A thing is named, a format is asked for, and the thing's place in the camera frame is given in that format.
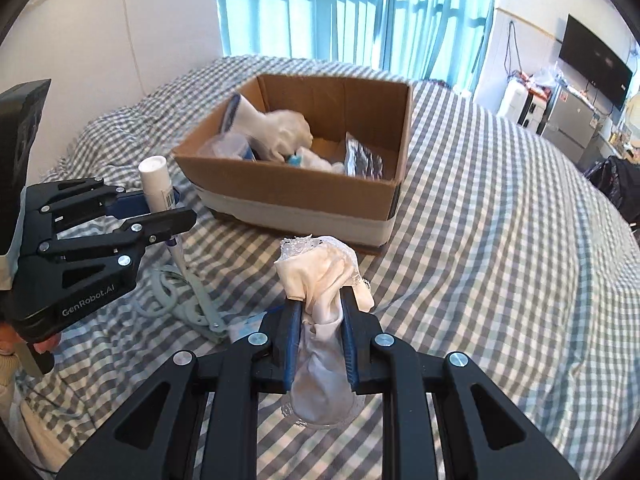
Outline white suitcase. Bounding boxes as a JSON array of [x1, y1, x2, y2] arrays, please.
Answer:
[[497, 78, 547, 133]]

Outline white knit glove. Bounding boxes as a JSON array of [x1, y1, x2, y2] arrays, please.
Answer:
[[219, 93, 314, 162]]

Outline blue tissue pack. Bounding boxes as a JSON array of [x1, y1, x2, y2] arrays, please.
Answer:
[[228, 309, 280, 342]]

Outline black wall television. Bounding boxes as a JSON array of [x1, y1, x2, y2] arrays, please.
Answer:
[[559, 15, 632, 110]]

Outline grey-green folding hanger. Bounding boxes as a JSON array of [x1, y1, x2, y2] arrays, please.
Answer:
[[134, 238, 228, 344]]

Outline person's left hand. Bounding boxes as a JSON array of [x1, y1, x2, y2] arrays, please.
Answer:
[[0, 320, 62, 359]]

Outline silver mini fridge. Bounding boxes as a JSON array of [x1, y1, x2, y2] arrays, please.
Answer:
[[537, 84, 600, 164]]

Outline clear plastic round container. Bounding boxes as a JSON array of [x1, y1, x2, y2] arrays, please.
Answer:
[[196, 131, 255, 160]]

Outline white cream tube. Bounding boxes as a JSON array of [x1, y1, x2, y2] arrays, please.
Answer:
[[138, 155, 186, 275]]

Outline brown cardboard box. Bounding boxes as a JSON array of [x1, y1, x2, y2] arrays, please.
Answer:
[[174, 74, 412, 252]]

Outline black clothes on chair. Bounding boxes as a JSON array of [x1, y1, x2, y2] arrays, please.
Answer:
[[584, 156, 640, 232]]

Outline silver blister pill pack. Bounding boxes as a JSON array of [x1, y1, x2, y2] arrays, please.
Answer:
[[344, 132, 384, 180]]

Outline cream cloth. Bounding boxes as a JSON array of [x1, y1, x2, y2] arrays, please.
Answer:
[[274, 236, 374, 429]]

